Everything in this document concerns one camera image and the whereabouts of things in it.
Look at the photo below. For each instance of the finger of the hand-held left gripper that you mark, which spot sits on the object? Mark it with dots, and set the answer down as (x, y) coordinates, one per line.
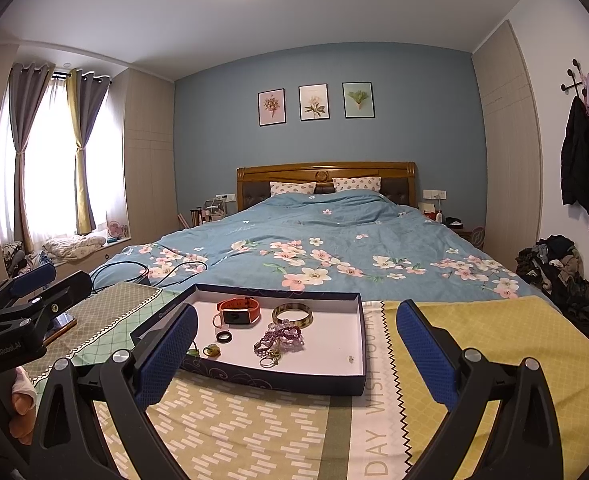
(34, 279)
(69, 292)

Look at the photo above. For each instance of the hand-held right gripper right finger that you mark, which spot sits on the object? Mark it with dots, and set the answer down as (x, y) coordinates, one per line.
(424, 350)

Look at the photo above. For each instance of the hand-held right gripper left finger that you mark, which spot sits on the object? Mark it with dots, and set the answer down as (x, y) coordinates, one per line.
(167, 355)

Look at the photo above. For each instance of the orange smartwatch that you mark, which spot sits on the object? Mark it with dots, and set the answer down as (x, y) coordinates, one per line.
(234, 316)

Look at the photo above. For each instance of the dark blue shallow box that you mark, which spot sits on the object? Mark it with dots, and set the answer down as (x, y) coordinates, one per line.
(324, 340)

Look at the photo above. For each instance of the amber bangle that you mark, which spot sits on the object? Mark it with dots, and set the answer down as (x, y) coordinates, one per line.
(293, 322)

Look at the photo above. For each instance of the person's left hand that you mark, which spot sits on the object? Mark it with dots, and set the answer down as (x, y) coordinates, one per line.
(22, 400)

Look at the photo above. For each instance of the heap of mixed clothes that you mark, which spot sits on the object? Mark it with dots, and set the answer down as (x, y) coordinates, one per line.
(24, 260)

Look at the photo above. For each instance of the dark smartphone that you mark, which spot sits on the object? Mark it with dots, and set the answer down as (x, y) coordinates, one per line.
(62, 326)

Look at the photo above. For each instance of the crumpled white bedding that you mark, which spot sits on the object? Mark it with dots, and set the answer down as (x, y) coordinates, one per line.
(74, 247)

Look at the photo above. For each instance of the small pink desk fan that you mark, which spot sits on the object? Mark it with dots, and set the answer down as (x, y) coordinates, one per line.
(115, 230)

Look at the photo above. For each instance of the white sheer curtain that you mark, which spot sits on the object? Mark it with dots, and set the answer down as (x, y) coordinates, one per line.
(54, 160)

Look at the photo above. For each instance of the round pink hand fan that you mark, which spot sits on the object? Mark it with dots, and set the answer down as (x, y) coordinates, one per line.
(477, 236)

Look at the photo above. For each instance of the black nightstand object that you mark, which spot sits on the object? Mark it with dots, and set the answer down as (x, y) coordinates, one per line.
(455, 221)

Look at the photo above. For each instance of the red box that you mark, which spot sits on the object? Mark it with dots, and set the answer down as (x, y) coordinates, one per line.
(428, 211)

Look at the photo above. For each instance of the cluttered nightstand bottles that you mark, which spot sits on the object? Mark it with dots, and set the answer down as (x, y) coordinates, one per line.
(204, 215)

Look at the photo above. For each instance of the blue floral duvet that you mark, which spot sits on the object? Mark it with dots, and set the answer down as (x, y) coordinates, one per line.
(349, 225)

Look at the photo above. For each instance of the beige wardrobe beside window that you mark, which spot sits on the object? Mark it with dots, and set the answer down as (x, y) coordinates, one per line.
(147, 160)

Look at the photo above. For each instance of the pile of dark clothes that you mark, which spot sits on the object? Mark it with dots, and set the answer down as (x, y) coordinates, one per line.
(561, 280)

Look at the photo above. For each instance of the grey and yellow curtain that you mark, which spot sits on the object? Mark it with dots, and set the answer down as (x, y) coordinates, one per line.
(92, 115)

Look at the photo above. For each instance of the white patterned pillow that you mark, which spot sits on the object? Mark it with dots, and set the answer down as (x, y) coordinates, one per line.
(357, 184)
(293, 188)

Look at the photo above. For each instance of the black curtain rod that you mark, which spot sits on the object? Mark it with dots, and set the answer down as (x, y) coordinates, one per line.
(60, 75)

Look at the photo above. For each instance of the wooden headboard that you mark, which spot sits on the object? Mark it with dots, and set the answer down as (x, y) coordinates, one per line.
(324, 170)

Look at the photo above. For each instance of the beige wardrobe beside coat rack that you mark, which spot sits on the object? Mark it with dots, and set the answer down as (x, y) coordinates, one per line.
(509, 150)

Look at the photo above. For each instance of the black jacket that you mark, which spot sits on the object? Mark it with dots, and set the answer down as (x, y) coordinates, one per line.
(576, 160)

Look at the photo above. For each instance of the green leaf framed picture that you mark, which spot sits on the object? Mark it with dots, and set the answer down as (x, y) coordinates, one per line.
(358, 100)

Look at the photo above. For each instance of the pink flower framed picture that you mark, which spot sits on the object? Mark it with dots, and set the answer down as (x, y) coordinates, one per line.
(272, 107)

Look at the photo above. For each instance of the white flower framed picture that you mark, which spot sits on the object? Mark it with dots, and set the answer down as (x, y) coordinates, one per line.
(314, 102)

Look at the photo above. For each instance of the white wall socket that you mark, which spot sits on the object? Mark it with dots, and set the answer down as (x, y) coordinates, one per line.
(434, 193)

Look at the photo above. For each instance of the wall socket with plugs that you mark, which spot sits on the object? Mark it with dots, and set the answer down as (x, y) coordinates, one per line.
(224, 197)

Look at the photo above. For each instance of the black wall coat rack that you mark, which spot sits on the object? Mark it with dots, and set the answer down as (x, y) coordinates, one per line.
(570, 82)

